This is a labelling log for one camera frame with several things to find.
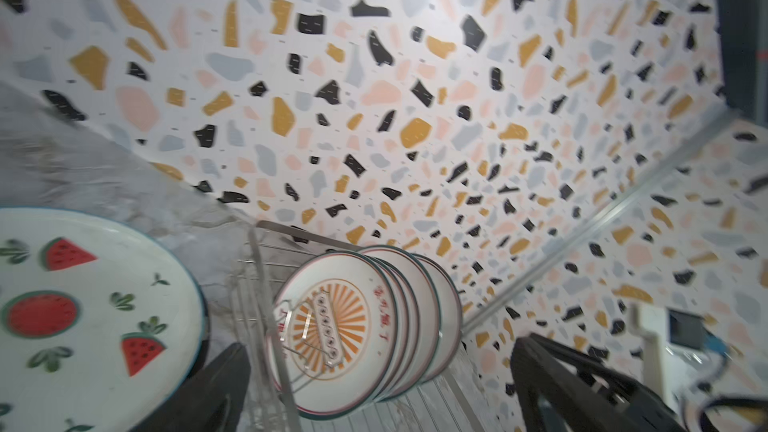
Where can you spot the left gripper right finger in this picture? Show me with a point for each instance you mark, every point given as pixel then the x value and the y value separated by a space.
pixel 550 385

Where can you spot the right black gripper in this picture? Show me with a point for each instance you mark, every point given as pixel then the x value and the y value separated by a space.
pixel 627 405

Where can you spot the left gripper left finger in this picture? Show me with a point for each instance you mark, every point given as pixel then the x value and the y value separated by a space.
pixel 212 400

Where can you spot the orange sunburst plate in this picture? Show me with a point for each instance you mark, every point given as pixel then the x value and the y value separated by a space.
pixel 451 318
pixel 336 327
pixel 423 314
pixel 405 305

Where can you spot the watermelon pattern plate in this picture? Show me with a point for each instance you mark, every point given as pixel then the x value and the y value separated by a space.
pixel 100 324

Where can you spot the orange sunburst plate front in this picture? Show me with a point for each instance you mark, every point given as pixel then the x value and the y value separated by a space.
pixel 336 327

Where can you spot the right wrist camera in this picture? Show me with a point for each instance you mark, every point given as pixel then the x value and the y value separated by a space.
pixel 679 353

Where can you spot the wire dish rack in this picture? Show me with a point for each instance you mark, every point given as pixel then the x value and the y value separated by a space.
pixel 266 255

